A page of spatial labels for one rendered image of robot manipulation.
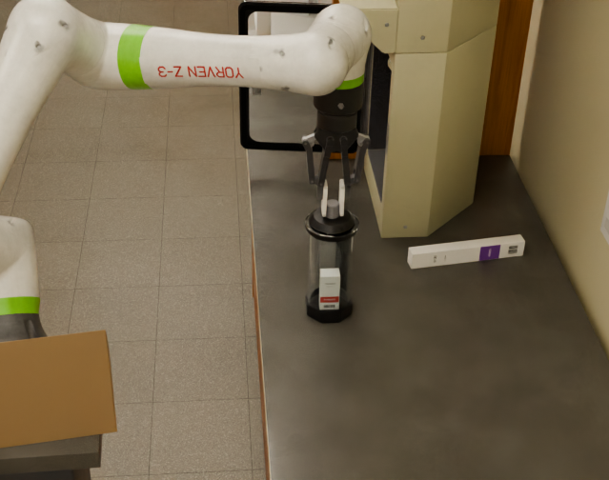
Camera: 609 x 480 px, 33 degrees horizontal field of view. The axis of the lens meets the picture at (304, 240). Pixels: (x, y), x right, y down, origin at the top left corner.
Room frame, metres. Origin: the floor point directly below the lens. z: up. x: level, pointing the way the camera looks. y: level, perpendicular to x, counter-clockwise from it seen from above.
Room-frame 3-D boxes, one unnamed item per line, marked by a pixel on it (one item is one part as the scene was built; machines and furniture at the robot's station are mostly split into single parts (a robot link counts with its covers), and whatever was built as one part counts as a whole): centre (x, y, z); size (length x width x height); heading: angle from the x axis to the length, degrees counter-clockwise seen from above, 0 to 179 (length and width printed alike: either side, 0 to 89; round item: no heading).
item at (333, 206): (1.73, -0.06, 1.18); 0.09 x 0.09 x 0.07
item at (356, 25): (1.72, -0.05, 1.55); 0.13 x 0.11 x 0.14; 160
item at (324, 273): (1.73, -0.06, 1.06); 0.11 x 0.11 x 0.21
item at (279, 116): (2.31, 0.02, 1.19); 0.30 x 0.01 x 0.40; 88
